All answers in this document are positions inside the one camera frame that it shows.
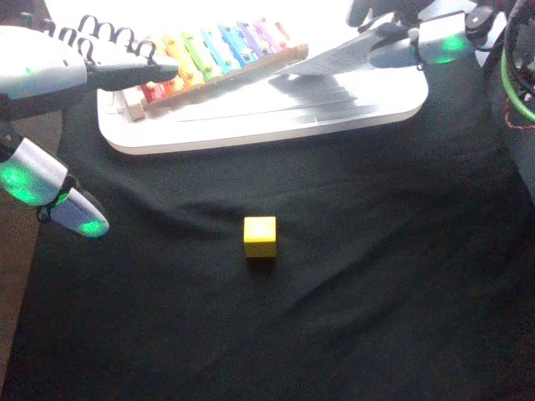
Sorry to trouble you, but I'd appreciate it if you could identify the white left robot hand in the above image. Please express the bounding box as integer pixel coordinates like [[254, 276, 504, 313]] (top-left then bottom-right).
[[0, 14, 181, 239]]

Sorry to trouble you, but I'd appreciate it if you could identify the green cable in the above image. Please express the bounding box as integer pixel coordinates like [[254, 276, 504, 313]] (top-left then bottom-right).
[[500, 41, 535, 124]]

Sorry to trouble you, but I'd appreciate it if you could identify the yellow wooden cube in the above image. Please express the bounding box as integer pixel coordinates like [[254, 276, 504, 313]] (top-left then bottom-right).
[[243, 216, 278, 259]]

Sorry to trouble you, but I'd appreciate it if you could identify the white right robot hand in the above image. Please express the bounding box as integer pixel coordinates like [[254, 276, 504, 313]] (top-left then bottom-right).
[[345, 0, 478, 70]]

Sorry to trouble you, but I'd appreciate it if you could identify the red cable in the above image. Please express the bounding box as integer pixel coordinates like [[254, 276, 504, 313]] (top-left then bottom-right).
[[503, 98, 535, 131]]

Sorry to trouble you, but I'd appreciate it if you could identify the white plastic tray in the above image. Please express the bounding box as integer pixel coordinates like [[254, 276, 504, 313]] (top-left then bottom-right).
[[96, 0, 430, 155]]

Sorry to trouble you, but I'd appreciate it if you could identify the white paper label card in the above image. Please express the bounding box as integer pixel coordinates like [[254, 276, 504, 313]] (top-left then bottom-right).
[[273, 35, 394, 80]]

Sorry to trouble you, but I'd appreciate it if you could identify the black table cloth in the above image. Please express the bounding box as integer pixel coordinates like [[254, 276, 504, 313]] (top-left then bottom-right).
[[0, 62, 535, 401]]

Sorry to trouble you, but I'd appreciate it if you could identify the rainbow wooden xylophone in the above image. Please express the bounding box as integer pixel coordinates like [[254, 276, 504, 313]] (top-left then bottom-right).
[[112, 18, 309, 122]]

